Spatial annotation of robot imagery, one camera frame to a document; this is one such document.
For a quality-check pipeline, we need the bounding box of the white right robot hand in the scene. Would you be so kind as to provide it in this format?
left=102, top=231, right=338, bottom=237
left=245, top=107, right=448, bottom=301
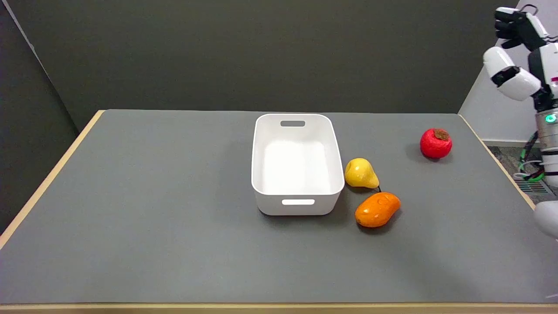
left=483, top=5, right=558, bottom=112

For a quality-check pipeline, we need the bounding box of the yellow pear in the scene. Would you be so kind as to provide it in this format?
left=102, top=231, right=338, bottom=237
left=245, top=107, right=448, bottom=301
left=344, top=158, right=380, bottom=189

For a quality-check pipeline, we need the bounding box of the orange mango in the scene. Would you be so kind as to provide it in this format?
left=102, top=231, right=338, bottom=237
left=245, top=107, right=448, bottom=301
left=355, top=192, right=401, bottom=228

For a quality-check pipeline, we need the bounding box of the white plastic bin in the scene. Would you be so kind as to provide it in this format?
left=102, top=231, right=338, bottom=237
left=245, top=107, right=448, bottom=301
left=251, top=113, right=345, bottom=216

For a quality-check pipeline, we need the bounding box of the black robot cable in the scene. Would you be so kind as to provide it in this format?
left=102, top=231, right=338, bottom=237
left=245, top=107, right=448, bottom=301
left=515, top=131, right=545, bottom=182

